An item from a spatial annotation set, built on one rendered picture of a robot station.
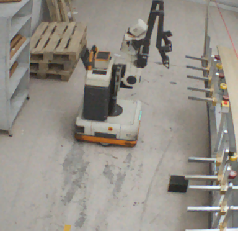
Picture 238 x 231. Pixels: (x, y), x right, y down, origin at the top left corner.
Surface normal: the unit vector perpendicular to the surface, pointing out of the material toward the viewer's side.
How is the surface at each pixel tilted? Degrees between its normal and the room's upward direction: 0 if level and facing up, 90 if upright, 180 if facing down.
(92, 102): 90
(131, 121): 0
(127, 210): 0
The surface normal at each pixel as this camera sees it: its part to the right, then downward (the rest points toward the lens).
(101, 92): -0.11, 0.52
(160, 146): 0.07, -0.84
